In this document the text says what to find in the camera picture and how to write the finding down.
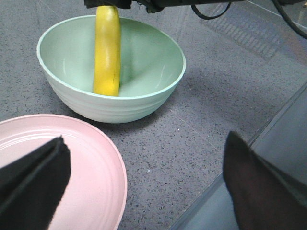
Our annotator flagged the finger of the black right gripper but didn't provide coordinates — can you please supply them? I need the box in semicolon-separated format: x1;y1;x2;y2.
84;0;132;9

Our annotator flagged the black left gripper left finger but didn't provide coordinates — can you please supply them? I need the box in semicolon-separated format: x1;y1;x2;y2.
0;137;71;230

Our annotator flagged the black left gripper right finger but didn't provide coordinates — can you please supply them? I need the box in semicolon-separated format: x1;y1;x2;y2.
223;131;307;230

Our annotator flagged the yellow banana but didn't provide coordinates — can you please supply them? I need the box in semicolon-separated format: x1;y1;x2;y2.
93;6;121;96

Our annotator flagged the pink plate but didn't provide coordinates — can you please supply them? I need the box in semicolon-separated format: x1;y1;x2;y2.
0;115;127;230

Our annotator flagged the green bowl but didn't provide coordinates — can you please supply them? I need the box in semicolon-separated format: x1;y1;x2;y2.
37;15;186;123

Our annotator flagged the black cable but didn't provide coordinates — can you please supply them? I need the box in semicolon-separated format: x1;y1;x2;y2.
190;0;307;39

